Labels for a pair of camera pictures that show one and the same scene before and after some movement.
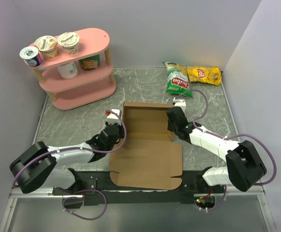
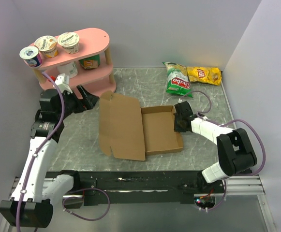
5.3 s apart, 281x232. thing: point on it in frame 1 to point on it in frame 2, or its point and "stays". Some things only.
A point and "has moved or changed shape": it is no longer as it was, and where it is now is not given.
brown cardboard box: (148, 157) has moved or changed shape
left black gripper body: (120, 135) to (72, 104)
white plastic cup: (68, 70) stays
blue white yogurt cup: (31, 56) stays
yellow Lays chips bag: (204, 75) stays
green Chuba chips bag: (177, 79) stays
